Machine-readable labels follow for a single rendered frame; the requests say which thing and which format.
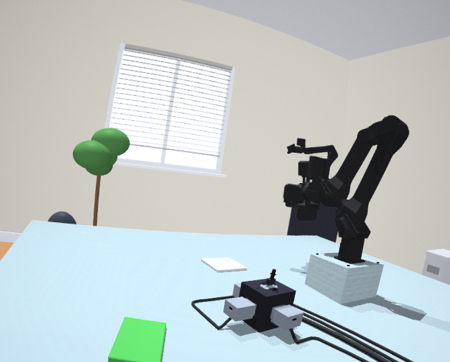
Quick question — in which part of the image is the green box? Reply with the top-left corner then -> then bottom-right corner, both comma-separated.
108,317 -> 167,362

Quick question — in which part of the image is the white flat square pad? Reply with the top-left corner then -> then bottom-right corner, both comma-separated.
201,257 -> 248,272

